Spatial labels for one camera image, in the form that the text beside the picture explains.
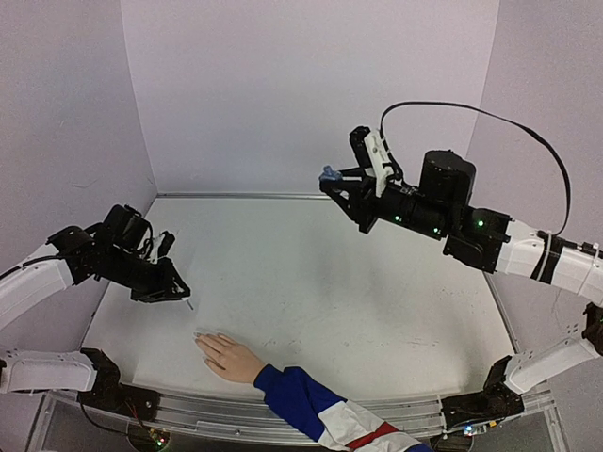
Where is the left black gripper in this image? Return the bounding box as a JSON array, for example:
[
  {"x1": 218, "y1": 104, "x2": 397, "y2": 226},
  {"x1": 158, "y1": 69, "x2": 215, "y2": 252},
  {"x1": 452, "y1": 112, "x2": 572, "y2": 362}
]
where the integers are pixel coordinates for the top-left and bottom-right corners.
[{"x1": 106, "y1": 247, "x2": 191, "y2": 304}]

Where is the blue nail polish bottle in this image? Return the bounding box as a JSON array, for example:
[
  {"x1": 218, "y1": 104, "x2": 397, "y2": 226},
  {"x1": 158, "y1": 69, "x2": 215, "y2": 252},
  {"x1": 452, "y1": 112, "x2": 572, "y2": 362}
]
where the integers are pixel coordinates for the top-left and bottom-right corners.
[{"x1": 318, "y1": 166, "x2": 343, "y2": 184}]

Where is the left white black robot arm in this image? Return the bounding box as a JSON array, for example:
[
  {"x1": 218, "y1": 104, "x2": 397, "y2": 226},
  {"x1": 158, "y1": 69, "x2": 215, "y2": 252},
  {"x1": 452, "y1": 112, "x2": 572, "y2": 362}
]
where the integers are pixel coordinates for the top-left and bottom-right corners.
[{"x1": 1, "y1": 204, "x2": 190, "y2": 424}]

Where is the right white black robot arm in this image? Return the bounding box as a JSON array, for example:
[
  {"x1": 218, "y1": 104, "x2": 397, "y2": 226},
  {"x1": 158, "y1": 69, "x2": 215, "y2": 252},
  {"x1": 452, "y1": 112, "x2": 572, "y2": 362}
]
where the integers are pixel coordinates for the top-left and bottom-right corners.
[{"x1": 319, "y1": 150, "x2": 602, "y2": 433}]

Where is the blue white red sleeve forearm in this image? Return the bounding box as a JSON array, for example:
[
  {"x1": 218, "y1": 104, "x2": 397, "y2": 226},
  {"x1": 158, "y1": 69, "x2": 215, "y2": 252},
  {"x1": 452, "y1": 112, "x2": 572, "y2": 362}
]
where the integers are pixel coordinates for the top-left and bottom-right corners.
[{"x1": 253, "y1": 364, "x2": 431, "y2": 451}]

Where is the mannequin hand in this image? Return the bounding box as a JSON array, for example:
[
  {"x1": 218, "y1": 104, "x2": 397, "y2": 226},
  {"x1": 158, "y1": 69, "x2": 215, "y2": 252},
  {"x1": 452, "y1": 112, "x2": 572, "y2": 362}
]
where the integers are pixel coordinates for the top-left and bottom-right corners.
[{"x1": 195, "y1": 333, "x2": 266, "y2": 385}]

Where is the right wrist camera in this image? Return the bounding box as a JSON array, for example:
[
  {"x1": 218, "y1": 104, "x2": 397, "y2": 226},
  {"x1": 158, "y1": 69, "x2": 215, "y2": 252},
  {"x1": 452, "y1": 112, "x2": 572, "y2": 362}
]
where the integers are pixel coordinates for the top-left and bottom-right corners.
[{"x1": 350, "y1": 126, "x2": 401, "y2": 198}]

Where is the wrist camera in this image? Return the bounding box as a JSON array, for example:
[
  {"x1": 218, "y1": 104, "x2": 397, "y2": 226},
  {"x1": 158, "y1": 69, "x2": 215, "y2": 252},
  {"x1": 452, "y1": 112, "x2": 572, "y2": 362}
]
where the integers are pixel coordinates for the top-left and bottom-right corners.
[
  {"x1": 350, "y1": 126, "x2": 401, "y2": 198},
  {"x1": 139, "y1": 231, "x2": 175, "y2": 263}
]

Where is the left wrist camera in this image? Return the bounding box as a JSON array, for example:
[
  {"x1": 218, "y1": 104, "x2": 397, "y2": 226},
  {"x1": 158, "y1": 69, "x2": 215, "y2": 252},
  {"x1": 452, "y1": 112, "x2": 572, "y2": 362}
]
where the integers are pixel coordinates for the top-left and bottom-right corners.
[{"x1": 139, "y1": 231, "x2": 175, "y2": 263}]

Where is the black right camera cable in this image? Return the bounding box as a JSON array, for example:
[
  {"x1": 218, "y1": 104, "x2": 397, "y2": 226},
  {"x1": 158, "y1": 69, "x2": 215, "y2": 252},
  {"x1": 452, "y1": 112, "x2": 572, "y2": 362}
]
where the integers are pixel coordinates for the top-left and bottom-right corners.
[{"x1": 379, "y1": 101, "x2": 574, "y2": 236}]

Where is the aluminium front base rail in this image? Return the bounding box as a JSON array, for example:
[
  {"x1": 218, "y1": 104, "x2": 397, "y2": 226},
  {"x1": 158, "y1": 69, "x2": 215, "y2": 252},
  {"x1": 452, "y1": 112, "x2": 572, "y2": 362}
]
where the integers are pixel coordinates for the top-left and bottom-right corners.
[{"x1": 28, "y1": 370, "x2": 568, "y2": 451}]

